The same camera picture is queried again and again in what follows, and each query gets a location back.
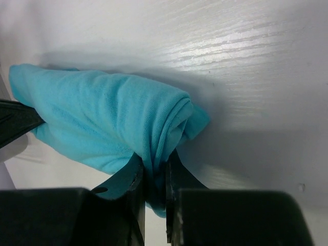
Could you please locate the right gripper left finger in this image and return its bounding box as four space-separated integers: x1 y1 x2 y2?
1 154 145 245

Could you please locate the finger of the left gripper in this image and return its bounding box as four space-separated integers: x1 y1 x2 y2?
0 99 44 148

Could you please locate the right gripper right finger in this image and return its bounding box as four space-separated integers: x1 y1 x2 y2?
166 151 314 245

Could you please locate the turquoise t shirt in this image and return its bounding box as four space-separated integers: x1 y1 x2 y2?
8 64 210 218

